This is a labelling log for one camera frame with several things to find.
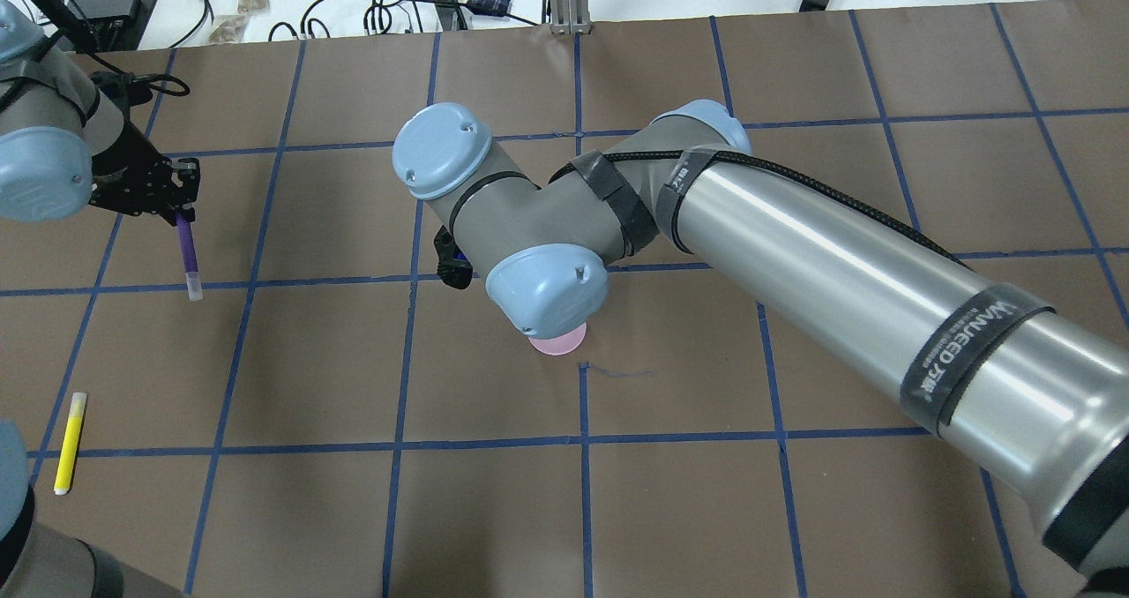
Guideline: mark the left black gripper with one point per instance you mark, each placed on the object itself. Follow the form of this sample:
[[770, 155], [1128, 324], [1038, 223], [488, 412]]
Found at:
[[121, 168]]

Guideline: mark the purple highlighter pen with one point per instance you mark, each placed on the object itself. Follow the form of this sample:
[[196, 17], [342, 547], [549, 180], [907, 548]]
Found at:
[[193, 283]]

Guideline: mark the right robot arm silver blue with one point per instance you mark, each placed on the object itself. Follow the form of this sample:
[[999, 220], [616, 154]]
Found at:
[[991, 369]]

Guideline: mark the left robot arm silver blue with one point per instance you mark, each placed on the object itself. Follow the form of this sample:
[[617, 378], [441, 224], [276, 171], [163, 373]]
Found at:
[[68, 142]]

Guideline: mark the pink mesh cup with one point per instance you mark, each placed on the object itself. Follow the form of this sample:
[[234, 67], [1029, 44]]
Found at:
[[560, 345]]

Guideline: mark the yellow highlighter pen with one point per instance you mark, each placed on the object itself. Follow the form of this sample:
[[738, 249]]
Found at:
[[69, 451]]

